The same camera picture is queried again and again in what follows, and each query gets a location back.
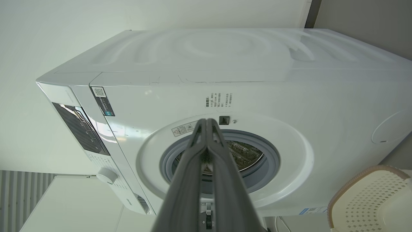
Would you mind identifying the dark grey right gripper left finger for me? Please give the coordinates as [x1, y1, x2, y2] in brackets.
[151, 118, 208, 232]

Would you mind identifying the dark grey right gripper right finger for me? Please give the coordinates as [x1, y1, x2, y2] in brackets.
[207, 118, 268, 232]

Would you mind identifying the stainless steel washing machine drum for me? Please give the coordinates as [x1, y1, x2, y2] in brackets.
[175, 140, 265, 176]

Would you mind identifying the white washing machine dial knob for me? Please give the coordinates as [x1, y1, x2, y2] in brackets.
[96, 167, 118, 185]

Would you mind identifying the black washing machine display panel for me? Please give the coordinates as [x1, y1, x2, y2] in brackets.
[52, 102, 110, 156]

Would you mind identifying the cream perforated laundry basket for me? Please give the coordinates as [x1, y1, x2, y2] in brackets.
[327, 165, 412, 232]

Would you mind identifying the grey rubber door gasket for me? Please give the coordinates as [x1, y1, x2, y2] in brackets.
[160, 129, 281, 195]

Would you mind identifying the warning label sticker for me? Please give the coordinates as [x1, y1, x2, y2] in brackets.
[171, 121, 199, 138]

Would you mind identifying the blue energy label sticker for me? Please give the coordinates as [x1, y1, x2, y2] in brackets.
[298, 206, 328, 216]

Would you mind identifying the white front-load washing machine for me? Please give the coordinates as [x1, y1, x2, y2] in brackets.
[36, 28, 412, 217]

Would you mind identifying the white cabinet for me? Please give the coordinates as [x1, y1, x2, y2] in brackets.
[19, 175, 156, 232]

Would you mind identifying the QR code sticker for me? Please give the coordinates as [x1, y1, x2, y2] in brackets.
[91, 86, 116, 117]

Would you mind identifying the grey slatted panel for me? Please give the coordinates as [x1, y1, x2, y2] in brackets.
[0, 170, 56, 232]

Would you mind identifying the round white filter cover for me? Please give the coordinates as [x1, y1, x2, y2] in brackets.
[371, 110, 412, 145]

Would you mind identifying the thin grey hose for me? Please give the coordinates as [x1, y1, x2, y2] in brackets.
[274, 216, 292, 232]

